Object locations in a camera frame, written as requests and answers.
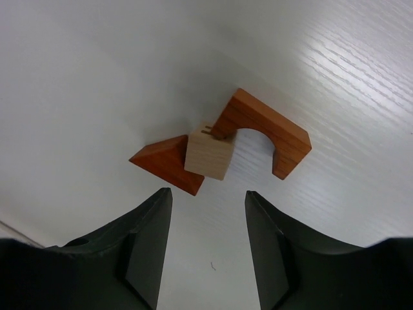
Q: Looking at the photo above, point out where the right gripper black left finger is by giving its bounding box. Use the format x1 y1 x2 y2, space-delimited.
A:
1 188 172 309

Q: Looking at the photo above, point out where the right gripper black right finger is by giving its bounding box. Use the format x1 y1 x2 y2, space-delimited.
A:
245 191 412 309

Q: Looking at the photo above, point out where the red-brown triangle wood block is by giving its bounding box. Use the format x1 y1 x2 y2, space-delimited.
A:
129 135 205 196

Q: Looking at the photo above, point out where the red-brown arch wood block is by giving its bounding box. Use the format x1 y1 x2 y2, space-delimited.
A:
211 88 312 180

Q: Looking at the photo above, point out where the short light wood block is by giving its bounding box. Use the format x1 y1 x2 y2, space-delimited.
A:
184 121 237 180

